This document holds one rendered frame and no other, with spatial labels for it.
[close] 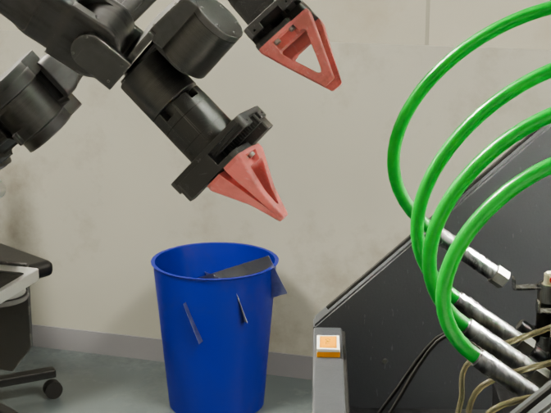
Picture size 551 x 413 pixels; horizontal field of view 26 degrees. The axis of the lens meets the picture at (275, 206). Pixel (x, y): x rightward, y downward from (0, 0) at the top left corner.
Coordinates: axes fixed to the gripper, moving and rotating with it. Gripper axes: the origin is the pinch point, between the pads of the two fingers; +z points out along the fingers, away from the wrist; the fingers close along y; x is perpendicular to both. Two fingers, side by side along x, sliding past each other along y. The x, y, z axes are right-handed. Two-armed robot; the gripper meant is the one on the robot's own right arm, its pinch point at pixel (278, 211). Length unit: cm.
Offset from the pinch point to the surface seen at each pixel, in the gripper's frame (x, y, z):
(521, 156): 50, 10, 15
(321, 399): 19.2, -20.3, 18.7
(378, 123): 243, -55, -8
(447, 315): -7.9, 8.1, 17.3
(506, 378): -6.6, 7.6, 25.2
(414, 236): 7.2, 6.0, 11.1
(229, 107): 243, -86, -44
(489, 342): 1.0, 6.0, 23.1
